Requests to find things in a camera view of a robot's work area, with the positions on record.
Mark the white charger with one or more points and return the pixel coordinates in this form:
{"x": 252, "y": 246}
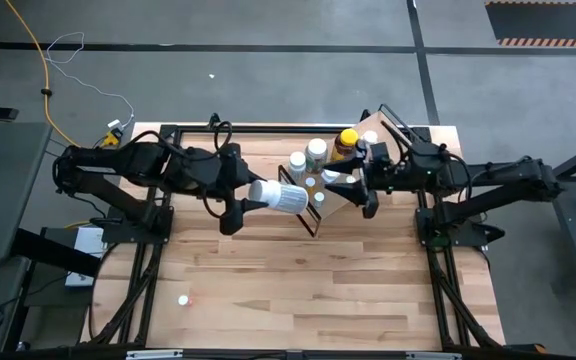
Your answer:
{"x": 115, "y": 124}

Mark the yellow plug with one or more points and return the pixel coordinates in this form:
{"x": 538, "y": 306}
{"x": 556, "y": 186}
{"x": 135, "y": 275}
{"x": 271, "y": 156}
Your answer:
{"x": 113, "y": 137}

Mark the tiny white cap bottle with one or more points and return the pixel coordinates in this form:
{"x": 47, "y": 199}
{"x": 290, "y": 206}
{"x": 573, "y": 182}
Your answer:
{"x": 183, "y": 300}

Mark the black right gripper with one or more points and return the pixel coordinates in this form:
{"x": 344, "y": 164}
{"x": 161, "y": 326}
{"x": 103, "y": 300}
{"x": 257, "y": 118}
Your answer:
{"x": 393, "y": 177}

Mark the white-capped green label bottle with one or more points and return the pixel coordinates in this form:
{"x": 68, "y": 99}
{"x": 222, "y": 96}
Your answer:
{"x": 316, "y": 148}

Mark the black-framed wooden shelf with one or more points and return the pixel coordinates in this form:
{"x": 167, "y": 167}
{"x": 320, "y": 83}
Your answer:
{"x": 374, "y": 121}

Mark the dark grey desk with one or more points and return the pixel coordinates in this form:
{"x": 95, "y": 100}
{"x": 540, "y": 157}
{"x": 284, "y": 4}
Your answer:
{"x": 3, "y": 190}

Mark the silver metal bracket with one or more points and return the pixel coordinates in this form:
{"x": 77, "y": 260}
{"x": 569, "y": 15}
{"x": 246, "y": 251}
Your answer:
{"x": 155, "y": 355}
{"x": 433, "y": 356}

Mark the small white labelled bottle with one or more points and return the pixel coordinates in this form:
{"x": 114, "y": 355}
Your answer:
{"x": 329, "y": 175}

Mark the medium white pill bottle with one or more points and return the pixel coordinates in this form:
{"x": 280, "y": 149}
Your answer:
{"x": 297, "y": 161}

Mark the large white ribbed bottle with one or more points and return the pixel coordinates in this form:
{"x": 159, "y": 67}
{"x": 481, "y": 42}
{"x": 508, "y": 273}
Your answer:
{"x": 283, "y": 197}

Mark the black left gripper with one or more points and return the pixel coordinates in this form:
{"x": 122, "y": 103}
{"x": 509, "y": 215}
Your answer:
{"x": 220, "y": 175}

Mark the black desk beam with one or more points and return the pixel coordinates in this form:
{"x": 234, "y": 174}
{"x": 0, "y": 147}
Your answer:
{"x": 53, "y": 252}

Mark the black mat hazard stripes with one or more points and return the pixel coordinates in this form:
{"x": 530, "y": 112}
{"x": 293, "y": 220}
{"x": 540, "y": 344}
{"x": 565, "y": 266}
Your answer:
{"x": 543, "y": 22}

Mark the orange black clamp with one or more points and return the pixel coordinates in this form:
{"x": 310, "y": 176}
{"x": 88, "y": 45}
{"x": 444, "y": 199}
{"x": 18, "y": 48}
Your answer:
{"x": 538, "y": 348}

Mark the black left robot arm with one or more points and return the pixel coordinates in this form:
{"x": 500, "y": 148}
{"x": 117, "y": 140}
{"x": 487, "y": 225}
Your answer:
{"x": 118, "y": 160}

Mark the small orange pill bottle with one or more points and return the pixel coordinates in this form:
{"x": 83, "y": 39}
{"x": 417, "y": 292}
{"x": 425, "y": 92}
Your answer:
{"x": 310, "y": 182}

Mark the white power box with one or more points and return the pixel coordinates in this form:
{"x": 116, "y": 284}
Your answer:
{"x": 88, "y": 240}

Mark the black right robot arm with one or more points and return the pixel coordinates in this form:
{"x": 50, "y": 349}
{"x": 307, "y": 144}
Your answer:
{"x": 508, "y": 175}

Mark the amber bottle yellow cap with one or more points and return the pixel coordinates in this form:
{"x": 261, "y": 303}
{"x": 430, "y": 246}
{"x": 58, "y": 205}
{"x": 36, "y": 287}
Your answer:
{"x": 348, "y": 137}

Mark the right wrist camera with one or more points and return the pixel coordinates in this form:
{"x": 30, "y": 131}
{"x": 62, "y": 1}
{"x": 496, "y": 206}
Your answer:
{"x": 380, "y": 154}

